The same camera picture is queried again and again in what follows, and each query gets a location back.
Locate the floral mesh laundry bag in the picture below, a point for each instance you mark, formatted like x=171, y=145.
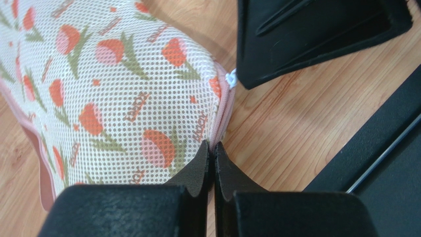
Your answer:
x=108, y=93

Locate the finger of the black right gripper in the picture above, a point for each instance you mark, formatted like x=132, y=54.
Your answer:
x=276, y=37

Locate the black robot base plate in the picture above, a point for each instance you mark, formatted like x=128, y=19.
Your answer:
x=381, y=164

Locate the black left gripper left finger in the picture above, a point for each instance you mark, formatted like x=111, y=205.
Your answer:
x=177, y=208

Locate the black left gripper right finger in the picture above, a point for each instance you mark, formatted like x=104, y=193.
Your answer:
x=245, y=209

